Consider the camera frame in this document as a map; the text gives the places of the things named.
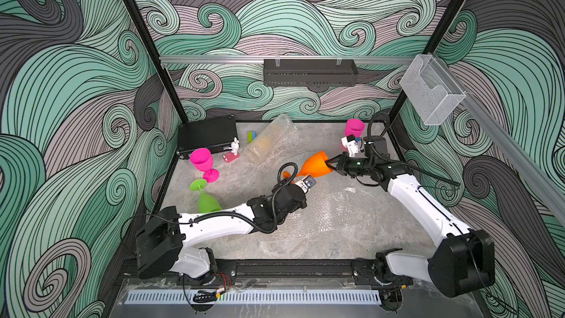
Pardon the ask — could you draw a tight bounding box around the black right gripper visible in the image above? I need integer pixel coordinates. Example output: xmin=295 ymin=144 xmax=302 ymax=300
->
xmin=324 ymin=152 xmax=373 ymax=177

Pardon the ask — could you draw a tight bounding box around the bubble orange glass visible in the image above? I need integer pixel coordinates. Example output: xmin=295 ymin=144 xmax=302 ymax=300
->
xmin=297 ymin=151 xmax=332 ymax=178

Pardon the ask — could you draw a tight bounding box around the pink wine glass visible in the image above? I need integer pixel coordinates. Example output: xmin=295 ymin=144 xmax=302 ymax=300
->
xmin=341 ymin=119 xmax=366 ymax=151
xmin=190 ymin=148 xmax=219 ymax=183

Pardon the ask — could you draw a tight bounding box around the bubble yellow glass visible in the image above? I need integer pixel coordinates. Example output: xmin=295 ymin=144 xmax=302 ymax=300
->
xmin=244 ymin=113 xmax=297 ymax=163

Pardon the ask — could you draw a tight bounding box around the bubble green glass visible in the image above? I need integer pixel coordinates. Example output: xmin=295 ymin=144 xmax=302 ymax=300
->
xmin=189 ymin=179 xmax=222 ymax=213

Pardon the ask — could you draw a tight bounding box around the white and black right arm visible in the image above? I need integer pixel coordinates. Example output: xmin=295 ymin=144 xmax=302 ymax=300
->
xmin=325 ymin=153 xmax=495 ymax=297

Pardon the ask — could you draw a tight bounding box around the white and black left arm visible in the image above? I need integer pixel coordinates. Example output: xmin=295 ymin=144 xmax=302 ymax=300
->
xmin=135 ymin=181 xmax=311 ymax=279

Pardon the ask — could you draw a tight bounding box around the white bunny phone stand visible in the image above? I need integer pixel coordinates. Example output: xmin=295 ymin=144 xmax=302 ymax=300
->
xmin=223 ymin=137 xmax=240 ymax=163

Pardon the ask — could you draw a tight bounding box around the black ribbed case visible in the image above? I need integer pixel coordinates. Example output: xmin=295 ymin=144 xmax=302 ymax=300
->
xmin=177 ymin=116 xmax=238 ymax=160

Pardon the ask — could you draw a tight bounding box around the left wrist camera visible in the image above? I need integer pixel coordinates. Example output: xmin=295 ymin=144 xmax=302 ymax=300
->
xmin=295 ymin=175 xmax=316 ymax=194

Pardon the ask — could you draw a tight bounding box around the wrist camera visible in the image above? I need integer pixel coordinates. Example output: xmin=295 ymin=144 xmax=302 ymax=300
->
xmin=340 ymin=134 xmax=389 ymax=158
xmin=295 ymin=175 xmax=316 ymax=194

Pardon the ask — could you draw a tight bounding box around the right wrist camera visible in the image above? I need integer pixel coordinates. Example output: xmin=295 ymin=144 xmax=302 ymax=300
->
xmin=340 ymin=134 xmax=389 ymax=158

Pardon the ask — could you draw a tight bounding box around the clear acrylic wall bin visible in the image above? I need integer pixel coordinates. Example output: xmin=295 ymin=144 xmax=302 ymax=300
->
xmin=400 ymin=54 xmax=466 ymax=126

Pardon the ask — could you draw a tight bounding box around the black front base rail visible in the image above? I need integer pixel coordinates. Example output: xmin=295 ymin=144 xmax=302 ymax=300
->
xmin=118 ymin=258 xmax=438 ymax=288

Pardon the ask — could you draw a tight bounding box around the white slotted cable duct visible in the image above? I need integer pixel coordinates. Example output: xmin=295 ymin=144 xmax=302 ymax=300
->
xmin=124 ymin=289 xmax=381 ymax=306

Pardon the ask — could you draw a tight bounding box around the black wall tray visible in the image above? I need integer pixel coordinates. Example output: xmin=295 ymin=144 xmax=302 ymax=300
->
xmin=263 ymin=58 xmax=359 ymax=89

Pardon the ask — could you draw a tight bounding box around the aluminium right rail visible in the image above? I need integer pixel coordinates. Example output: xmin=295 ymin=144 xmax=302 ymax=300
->
xmin=417 ymin=52 xmax=564 ymax=219

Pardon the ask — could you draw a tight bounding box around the aluminium rail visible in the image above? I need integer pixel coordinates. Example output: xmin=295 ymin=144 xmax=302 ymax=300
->
xmin=159 ymin=54 xmax=418 ymax=66
xmin=417 ymin=52 xmax=564 ymax=219

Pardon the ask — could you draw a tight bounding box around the aluminium back rail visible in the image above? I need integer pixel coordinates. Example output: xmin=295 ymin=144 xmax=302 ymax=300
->
xmin=159 ymin=54 xmax=418 ymax=66

